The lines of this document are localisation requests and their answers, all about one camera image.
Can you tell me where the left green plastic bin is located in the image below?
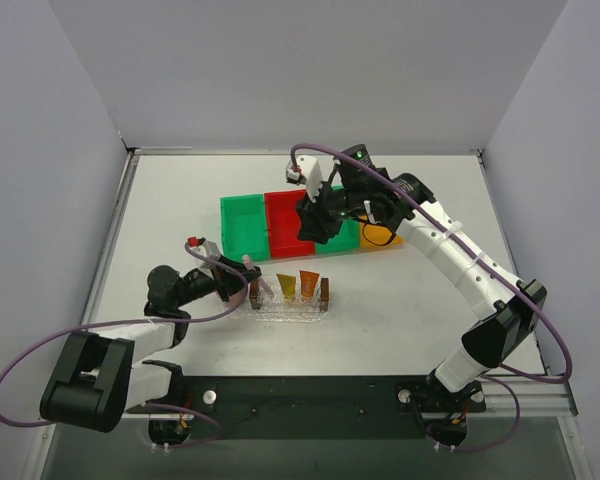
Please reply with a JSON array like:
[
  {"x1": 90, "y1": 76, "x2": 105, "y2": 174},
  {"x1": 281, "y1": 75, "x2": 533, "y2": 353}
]
[{"x1": 220, "y1": 194, "x2": 270, "y2": 261}]

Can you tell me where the front aluminium rail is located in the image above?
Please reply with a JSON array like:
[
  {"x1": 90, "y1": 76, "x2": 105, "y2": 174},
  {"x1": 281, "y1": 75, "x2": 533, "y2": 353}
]
[{"x1": 120, "y1": 371, "x2": 574, "y2": 420}]

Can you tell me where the orange plastic bin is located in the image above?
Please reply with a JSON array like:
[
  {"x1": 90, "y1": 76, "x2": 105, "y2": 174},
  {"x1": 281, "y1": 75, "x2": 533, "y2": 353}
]
[{"x1": 359, "y1": 224, "x2": 404, "y2": 249}]

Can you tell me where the clear textured glass tray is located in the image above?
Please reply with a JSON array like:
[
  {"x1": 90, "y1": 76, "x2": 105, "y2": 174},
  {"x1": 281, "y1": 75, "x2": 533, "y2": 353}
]
[{"x1": 235, "y1": 275, "x2": 329, "y2": 323}]

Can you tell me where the white toothbrush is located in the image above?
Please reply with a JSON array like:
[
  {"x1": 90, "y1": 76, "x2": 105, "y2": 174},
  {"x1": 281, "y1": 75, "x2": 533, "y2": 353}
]
[{"x1": 242, "y1": 254, "x2": 274, "y2": 298}]

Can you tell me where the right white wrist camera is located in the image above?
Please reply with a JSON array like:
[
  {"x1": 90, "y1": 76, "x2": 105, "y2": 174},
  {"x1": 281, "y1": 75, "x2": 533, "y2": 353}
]
[{"x1": 285, "y1": 155, "x2": 323, "y2": 203}]

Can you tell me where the orange toothpaste tube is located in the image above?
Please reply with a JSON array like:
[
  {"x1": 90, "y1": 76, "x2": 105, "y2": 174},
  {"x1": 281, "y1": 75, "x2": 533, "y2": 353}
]
[{"x1": 299, "y1": 270, "x2": 320, "y2": 302}]

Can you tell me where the brown tray handle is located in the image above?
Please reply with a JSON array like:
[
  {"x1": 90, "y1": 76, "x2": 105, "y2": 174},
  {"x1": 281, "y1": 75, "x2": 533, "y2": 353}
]
[
  {"x1": 249, "y1": 279, "x2": 262, "y2": 311},
  {"x1": 319, "y1": 277, "x2": 330, "y2": 312}
]

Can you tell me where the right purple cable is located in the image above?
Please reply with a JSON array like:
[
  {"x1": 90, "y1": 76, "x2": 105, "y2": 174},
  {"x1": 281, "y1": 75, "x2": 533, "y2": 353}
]
[{"x1": 289, "y1": 143, "x2": 575, "y2": 454}]

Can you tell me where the yellow toothpaste tube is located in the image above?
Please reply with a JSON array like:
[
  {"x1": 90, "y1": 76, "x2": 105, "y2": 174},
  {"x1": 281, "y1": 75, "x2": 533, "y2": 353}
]
[{"x1": 276, "y1": 273, "x2": 297, "y2": 302}]

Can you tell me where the red plastic bin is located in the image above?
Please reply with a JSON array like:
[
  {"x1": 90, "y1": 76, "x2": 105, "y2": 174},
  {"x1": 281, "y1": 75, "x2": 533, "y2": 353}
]
[{"x1": 264, "y1": 190, "x2": 315, "y2": 259}]

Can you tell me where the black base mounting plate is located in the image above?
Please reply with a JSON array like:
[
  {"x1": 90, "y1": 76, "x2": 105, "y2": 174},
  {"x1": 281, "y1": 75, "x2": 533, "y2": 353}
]
[{"x1": 130, "y1": 375, "x2": 486, "y2": 443}]

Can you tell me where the green plastic bin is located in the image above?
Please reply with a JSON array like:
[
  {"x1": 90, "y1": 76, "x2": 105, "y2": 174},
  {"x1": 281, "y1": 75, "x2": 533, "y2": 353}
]
[
  {"x1": 314, "y1": 184, "x2": 360, "y2": 254},
  {"x1": 220, "y1": 194, "x2": 270, "y2": 261}
]

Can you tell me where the pink plastic cup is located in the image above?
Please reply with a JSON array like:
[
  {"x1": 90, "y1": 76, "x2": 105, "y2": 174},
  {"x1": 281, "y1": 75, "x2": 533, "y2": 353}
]
[{"x1": 224, "y1": 289, "x2": 247, "y2": 309}]

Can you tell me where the right green plastic bin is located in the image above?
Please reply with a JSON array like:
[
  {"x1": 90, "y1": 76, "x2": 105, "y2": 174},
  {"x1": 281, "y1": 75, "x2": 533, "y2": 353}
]
[{"x1": 314, "y1": 184, "x2": 360, "y2": 254}]

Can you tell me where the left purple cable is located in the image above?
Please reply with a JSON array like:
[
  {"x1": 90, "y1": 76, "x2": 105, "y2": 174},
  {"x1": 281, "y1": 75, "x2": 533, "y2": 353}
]
[{"x1": 0, "y1": 242, "x2": 251, "y2": 449}]

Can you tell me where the aluminium table edge rail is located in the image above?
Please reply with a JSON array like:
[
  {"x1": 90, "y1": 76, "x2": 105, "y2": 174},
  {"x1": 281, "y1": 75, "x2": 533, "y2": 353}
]
[{"x1": 130, "y1": 150, "x2": 488, "y2": 204}]

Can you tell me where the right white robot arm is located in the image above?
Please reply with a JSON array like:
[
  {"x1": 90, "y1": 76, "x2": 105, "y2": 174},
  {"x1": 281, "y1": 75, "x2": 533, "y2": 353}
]
[{"x1": 285, "y1": 144, "x2": 547, "y2": 394}]

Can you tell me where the purple cable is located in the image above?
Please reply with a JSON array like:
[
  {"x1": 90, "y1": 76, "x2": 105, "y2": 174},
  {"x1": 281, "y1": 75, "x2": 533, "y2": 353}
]
[
  {"x1": 0, "y1": 242, "x2": 251, "y2": 449},
  {"x1": 289, "y1": 143, "x2": 575, "y2": 454}
]

